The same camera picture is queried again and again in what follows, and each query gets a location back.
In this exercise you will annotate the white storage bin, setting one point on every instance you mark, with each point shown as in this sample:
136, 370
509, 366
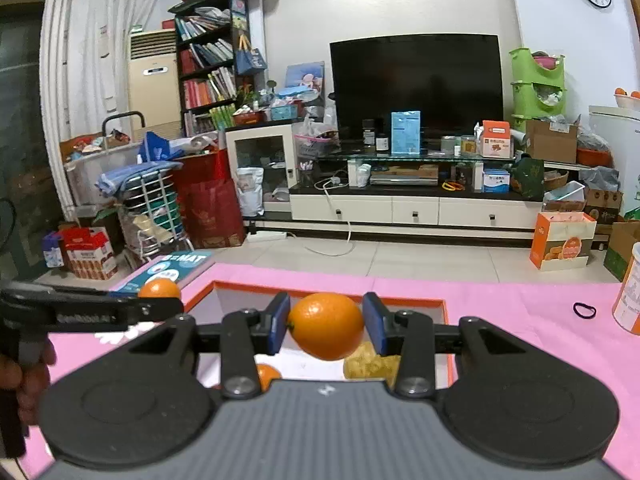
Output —
85, 180

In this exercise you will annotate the small blue carton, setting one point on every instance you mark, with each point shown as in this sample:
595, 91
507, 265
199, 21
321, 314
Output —
53, 252

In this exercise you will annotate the black television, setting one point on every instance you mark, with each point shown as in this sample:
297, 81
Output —
415, 80

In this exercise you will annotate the white refrigerator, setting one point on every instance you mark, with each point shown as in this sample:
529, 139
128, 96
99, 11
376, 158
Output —
620, 160

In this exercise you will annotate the blue folded cloth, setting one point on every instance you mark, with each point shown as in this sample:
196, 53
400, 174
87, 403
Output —
130, 177

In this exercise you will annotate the dark green bag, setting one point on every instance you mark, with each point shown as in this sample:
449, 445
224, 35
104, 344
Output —
527, 180

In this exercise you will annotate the orange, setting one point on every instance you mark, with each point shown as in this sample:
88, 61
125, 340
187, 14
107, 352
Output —
159, 290
269, 377
325, 325

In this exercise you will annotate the orange cardboard box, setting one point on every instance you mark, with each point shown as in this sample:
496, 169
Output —
235, 302

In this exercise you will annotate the yellow melon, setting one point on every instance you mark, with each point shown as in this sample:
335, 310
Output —
365, 367

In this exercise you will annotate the pink floral tablecloth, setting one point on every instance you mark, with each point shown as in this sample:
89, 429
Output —
525, 310

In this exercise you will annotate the teal book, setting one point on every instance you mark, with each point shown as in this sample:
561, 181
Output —
175, 270

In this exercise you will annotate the white bowl of oranges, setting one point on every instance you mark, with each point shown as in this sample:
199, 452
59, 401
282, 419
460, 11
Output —
627, 101

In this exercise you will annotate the beige standing air conditioner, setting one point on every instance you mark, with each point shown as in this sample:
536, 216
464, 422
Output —
155, 90

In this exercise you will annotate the blue white box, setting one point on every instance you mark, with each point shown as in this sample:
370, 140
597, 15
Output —
496, 180

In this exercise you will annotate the white curtain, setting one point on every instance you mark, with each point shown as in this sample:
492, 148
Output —
90, 35

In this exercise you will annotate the white television cabinet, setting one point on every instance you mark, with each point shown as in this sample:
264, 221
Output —
365, 210

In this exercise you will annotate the orange white canister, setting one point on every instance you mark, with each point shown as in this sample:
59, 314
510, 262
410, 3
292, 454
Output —
630, 300

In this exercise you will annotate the blue card sign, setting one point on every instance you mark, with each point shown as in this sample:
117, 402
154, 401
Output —
405, 132

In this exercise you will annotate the orange paper gift bag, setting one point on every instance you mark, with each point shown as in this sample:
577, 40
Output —
565, 247

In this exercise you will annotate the red white carton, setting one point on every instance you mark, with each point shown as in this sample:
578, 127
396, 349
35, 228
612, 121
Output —
90, 255

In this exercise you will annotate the blue picture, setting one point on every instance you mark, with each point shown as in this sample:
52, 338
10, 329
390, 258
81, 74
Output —
305, 77

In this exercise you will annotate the red gift bag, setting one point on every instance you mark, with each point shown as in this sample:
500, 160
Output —
215, 215
205, 165

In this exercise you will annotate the blue shopping bag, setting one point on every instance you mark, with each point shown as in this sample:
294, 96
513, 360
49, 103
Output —
155, 147

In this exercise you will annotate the green plastic storage rack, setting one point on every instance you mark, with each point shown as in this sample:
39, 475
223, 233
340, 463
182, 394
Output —
522, 95

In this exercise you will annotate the white pouch bag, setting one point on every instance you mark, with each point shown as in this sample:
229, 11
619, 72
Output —
250, 192

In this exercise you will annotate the person's left hand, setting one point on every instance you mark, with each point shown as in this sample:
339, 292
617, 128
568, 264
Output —
35, 390

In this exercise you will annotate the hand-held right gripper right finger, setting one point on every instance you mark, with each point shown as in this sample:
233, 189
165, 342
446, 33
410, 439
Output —
375, 325

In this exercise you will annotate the brown cardboard box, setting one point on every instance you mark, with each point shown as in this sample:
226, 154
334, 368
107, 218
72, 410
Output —
550, 142

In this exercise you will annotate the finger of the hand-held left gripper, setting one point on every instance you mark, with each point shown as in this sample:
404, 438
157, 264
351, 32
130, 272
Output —
155, 310

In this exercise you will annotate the white glass door cabinet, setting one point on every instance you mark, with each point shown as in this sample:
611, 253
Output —
260, 130

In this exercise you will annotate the orange white carton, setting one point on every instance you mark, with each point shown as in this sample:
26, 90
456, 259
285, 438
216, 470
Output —
495, 142

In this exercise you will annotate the black bookshelf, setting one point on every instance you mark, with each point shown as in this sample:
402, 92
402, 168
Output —
200, 95

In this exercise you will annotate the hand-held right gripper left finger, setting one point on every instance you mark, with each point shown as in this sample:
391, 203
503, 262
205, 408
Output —
277, 325

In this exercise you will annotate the blue tote bag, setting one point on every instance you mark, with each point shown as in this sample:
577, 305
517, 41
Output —
250, 62

